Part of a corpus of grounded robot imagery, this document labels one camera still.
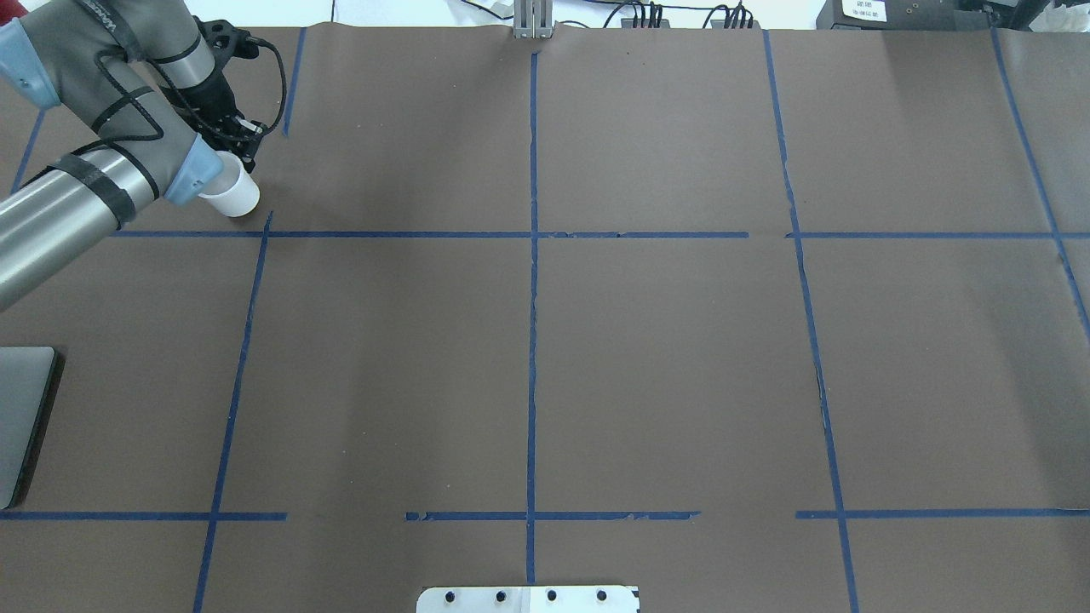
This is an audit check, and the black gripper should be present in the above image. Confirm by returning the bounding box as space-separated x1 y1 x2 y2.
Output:
175 72 267 175

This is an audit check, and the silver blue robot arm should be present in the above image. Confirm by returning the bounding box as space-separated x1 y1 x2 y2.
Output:
1 1 276 309

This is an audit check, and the black box device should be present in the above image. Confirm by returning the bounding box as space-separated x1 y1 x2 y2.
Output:
815 1 992 32

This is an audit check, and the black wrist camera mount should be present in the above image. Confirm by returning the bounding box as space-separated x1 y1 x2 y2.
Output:
193 16 261 67

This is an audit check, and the aluminium frame post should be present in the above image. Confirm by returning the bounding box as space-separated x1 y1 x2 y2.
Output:
513 0 556 39

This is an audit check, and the white camera mast pedestal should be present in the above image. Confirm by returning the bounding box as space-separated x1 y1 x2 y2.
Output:
416 585 641 612

